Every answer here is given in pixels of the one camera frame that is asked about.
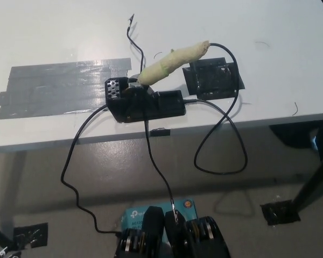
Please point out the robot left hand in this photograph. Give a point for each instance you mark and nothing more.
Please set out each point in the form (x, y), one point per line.
(1, 253)

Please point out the soldering iron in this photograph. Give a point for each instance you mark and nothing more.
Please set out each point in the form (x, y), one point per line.
(167, 64)

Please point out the black robot body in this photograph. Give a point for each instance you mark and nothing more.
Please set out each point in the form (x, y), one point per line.
(175, 239)

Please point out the black soldering iron base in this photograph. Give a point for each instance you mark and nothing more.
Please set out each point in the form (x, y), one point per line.
(150, 106)

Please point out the black floor tape patch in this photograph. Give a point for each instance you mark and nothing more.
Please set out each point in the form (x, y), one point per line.
(29, 234)
(278, 213)

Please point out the black alligator clip lead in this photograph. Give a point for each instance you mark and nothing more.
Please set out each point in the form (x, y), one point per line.
(150, 150)

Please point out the teal router box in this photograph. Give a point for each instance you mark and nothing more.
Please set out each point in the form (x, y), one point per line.
(187, 208)

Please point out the small black tape strip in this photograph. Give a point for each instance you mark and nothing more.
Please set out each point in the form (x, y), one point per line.
(160, 132)

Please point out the black tape patch on table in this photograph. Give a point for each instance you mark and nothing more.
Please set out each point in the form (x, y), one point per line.
(212, 78)

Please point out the grey duct tape patch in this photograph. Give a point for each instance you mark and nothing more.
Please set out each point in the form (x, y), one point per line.
(56, 86)

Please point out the black table bracket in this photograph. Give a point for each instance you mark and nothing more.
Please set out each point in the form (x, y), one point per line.
(290, 134)

